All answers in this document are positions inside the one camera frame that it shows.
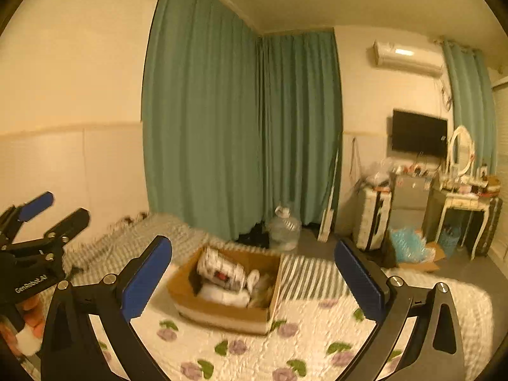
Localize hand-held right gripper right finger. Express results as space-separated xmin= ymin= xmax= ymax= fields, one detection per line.
xmin=334 ymin=239 xmax=466 ymax=381

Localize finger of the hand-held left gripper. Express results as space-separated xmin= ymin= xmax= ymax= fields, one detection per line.
xmin=37 ymin=207 xmax=92 ymax=251
xmin=0 ymin=191 xmax=55 ymax=243

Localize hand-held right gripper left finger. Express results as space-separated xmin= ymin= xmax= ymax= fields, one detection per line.
xmin=41 ymin=235 xmax=173 ymax=381

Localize floral printed tissue pack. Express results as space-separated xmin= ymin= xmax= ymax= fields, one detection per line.
xmin=196 ymin=247 xmax=247 ymax=291

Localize white cloth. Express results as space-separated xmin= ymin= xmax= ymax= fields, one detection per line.
xmin=197 ymin=286 xmax=251 ymax=307

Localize cardboard box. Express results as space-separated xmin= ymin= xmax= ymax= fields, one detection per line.
xmin=167 ymin=245 xmax=284 ymax=336

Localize person's left hand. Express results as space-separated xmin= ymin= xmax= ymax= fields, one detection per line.
xmin=0 ymin=297 xmax=45 ymax=356

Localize grey checked blanket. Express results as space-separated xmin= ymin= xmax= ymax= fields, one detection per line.
xmin=63 ymin=211 xmax=363 ymax=302

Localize brown patterned pillow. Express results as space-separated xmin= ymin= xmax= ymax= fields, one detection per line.
xmin=108 ymin=211 xmax=150 ymax=231

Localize blue plastic bag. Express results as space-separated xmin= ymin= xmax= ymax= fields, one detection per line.
xmin=388 ymin=225 xmax=438 ymax=266

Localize white suitcase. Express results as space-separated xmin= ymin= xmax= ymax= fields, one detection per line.
xmin=352 ymin=184 xmax=393 ymax=252

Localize low cardboard tray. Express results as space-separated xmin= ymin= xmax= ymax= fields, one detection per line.
xmin=396 ymin=242 xmax=448 ymax=274

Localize white upright pole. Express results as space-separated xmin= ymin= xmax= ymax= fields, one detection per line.
xmin=317 ymin=146 xmax=343 ymax=244

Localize white floral quilt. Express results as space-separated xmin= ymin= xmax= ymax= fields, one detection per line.
xmin=89 ymin=261 xmax=496 ymax=381

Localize clear water bottle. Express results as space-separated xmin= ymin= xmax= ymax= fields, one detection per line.
xmin=266 ymin=202 xmax=302 ymax=252

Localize blue plastic basket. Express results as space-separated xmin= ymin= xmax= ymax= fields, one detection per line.
xmin=437 ymin=227 xmax=462 ymax=257

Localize grey small fridge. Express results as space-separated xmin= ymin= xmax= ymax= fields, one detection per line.
xmin=391 ymin=171 xmax=434 ymax=231

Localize clear plastic bag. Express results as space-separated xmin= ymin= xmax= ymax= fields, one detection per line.
xmin=364 ymin=158 xmax=398 ymax=186

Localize white dressing table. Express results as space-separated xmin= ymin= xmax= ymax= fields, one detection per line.
xmin=431 ymin=174 xmax=504 ymax=261

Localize green curtain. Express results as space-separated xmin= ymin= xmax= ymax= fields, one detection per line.
xmin=142 ymin=0 xmax=266 ymax=243
xmin=440 ymin=39 xmax=499 ymax=176
xmin=256 ymin=29 xmax=344 ymax=228

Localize white oval mirror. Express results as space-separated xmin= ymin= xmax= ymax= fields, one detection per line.
xmin=447 ymin=124 xmax=476 ymax=176

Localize louvred wardrobe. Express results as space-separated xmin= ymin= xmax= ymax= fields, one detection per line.
xmin=490 ymin=78 xmax=508 ymax=249

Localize white air conditioner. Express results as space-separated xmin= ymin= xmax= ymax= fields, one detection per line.
xmin=372 ymin=40 xmax=444 ymax=79

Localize black hanging cables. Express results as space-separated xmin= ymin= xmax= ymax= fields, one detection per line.
xmin=348 ymin=135 xmax=361 ymax=180

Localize black wall television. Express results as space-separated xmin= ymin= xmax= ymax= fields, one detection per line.
xmin=391 ymin=108 xmax=449 ymax=158

